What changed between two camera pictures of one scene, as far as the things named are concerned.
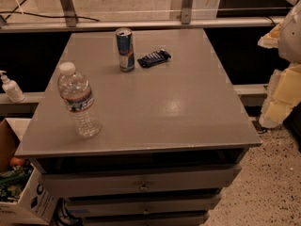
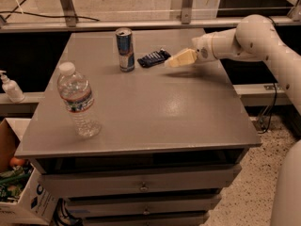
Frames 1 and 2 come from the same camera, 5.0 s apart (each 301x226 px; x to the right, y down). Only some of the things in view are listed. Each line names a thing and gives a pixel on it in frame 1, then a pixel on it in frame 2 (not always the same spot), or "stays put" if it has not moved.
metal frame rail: [144, 24] stays put
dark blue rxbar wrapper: [153, 57] stays put
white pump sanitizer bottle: [10, 87] stays put
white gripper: [292, 39] to [203, 48]
